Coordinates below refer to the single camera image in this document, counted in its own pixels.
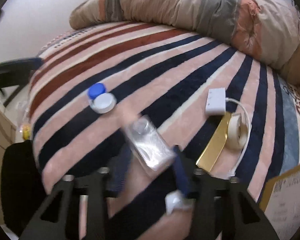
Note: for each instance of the clear plastic box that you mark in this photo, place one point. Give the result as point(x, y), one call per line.
point(151, 149)

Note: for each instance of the brown cardboard box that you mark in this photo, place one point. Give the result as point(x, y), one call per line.
point(281, 203)

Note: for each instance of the small white object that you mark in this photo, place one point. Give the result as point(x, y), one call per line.
point(176, 201)

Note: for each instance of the rolled pink grey quilt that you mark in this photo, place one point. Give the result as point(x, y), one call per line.
point(267, 30)

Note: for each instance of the white tape roll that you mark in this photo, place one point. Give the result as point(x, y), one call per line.
point(237, 133)

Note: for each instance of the blue white contact lens case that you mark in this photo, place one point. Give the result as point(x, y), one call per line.
point(100, 100)

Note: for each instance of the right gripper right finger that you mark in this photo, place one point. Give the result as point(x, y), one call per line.
point(221, 207)

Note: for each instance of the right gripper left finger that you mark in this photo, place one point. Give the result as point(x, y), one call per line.
point(58, 216)

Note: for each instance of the striped fleece blanket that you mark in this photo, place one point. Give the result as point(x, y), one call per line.
point(164, 73)

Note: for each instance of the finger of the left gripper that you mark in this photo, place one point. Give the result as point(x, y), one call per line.
point(18, 72)

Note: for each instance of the gold card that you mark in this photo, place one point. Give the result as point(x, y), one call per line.
point(212, 151)

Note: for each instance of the white adapter with cable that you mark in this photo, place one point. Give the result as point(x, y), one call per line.
point(216, 106)

